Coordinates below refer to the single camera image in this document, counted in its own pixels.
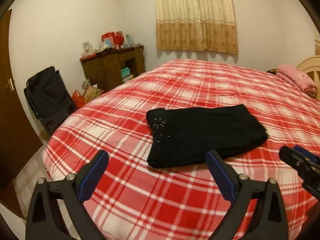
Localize pink folded blanket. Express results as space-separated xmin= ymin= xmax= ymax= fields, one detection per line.
xmin=276 ymin=64 xmax=317 ymax=95

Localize red gift bag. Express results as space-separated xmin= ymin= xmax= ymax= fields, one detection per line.
xmin=101 ymin=31 xmax=125 ymax=50

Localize dark brown wooden desk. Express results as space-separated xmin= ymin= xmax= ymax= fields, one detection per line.
xmin=80 ymin=45 xmax=145 ymax=92

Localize teal box in desk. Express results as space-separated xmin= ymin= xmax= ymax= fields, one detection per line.
xmin=121 ymin=67 xmax=131 ymax=78

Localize black folded chair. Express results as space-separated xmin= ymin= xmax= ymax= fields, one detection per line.
xmin=23 ymin=66 xmax=76 ymax=135

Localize red bag on floor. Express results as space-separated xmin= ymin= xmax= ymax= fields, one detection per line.
xmin=71 ymin=90 xmax=86 ymax=109

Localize floral bag on floor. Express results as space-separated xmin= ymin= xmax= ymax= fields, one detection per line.
xmin=82 ymin=79 xmax=104 ymax=103

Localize brown wooden door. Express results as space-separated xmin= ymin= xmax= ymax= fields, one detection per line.
xmin=0 ymin=8 xmax=43 ymax=188

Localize black pants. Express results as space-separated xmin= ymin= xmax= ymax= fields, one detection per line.
xmin=146 ymin=105 xmax=268 ymax=168

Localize beige patterned curtain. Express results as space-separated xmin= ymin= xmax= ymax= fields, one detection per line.
xmin=155 ymin=0 xmax=238 ymax=55

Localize cream wooden headboard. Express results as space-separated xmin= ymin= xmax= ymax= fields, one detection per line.
xmin=297 ymin=55 xmax=320 ymax=89

